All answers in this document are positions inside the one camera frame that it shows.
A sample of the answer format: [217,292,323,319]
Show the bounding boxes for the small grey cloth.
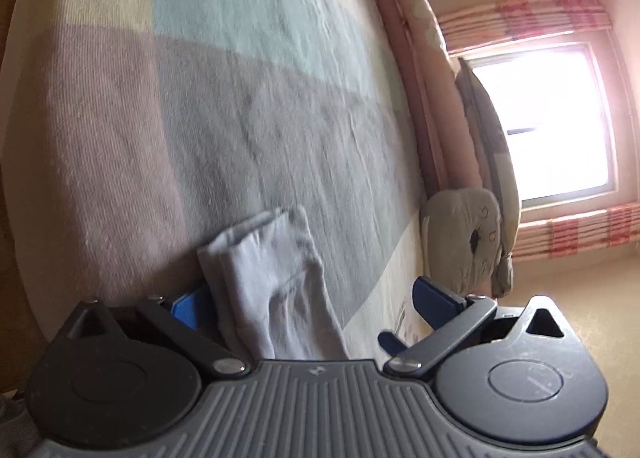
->
[491,251,516,298]

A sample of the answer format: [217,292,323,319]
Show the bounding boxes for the grey patterned flat pillow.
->
[452,57,524,259]

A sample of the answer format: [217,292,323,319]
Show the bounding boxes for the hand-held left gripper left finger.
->
[65,288,251,381]

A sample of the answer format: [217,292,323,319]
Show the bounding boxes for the window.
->
[467,42,618,211]

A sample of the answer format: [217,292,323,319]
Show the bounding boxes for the rolled pink quilt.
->
[354,0,493,204]

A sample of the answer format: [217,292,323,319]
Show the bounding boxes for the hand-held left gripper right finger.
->
[382,277,568,381]

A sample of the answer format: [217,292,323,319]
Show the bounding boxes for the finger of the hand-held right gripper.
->
[377,332,407,357]

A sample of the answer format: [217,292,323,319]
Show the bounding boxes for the round grey pillow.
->
[420,187,503,296]

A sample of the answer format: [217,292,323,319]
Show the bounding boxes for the pink striped curtain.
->
[439,0,615,48]
[511,204,640,264]

